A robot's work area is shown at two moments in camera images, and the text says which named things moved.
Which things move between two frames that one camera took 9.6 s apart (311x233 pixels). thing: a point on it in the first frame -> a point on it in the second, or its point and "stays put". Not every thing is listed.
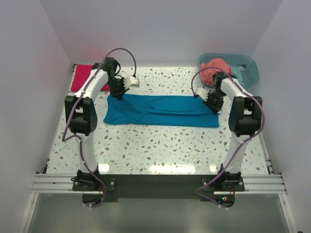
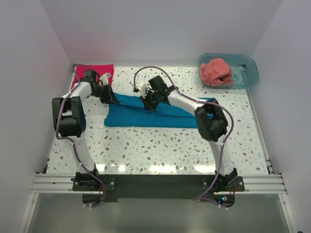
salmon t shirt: [207, 75] stays put
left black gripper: [119, 94] -> [110, 97]
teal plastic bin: [244, 68] stays put
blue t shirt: [162, 110] stays put
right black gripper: [215, 108] -> [147, 105]
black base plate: [158, 187] stays put
